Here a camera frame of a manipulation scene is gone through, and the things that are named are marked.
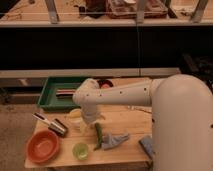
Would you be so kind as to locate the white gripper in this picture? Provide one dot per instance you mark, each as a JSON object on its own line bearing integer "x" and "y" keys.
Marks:
{"x": 90, "y": 113}

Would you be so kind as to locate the green chili pepper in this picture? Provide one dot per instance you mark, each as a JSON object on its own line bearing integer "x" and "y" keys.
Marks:
{"x": 99, "y": 136}

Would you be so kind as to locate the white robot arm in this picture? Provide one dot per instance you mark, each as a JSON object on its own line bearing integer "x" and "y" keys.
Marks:
{"x": 182, "y": 110}

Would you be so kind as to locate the green plastic cup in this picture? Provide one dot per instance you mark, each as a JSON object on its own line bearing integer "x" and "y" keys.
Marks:
{"x": 80, "y": 151}

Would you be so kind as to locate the grey crumpled cloth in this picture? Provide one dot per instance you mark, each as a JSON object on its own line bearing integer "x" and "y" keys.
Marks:
{"x": 110, "y": 141}

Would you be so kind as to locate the metal spatula tool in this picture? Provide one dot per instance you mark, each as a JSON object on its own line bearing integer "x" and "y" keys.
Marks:
{"x": 56, "y": 125}

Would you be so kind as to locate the orange fruit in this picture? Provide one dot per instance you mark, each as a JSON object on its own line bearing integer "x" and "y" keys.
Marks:
{"x": 105, "y": 86}

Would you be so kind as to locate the dark red bowl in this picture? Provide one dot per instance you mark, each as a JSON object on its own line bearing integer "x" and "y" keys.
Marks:
{"x": 104, "y": 83}

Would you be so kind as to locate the dark striped bar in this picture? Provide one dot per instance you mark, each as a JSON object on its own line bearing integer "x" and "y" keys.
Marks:
{"x": 63, "y": 93}

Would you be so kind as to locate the green plastic tray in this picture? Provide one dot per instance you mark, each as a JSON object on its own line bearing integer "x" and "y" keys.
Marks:
{"x": 48, "y": 100}

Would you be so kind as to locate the orange bowl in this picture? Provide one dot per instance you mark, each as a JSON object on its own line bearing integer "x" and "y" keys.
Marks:
{"x": 42, "y": 146}

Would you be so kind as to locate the blue sponge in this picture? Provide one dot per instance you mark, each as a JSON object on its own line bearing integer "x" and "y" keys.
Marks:
{"x": 146, "y": 144}

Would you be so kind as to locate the metal fork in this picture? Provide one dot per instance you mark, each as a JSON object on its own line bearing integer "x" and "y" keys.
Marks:
{"x": 139, "y": 109}

